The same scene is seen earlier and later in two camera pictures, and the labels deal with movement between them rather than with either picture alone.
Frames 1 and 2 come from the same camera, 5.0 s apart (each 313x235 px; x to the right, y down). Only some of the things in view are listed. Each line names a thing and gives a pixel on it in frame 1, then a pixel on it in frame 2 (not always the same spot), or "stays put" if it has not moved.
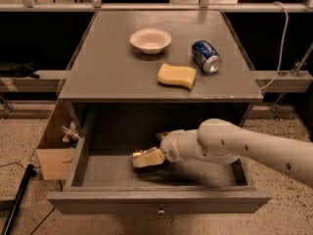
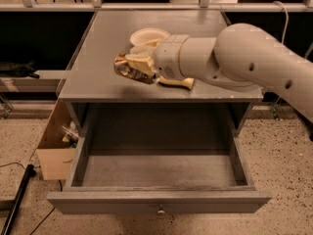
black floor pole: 30,172 stays put
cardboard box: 58,149 stays put
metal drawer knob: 160,211 stays put
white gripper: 171,146 → 166,59
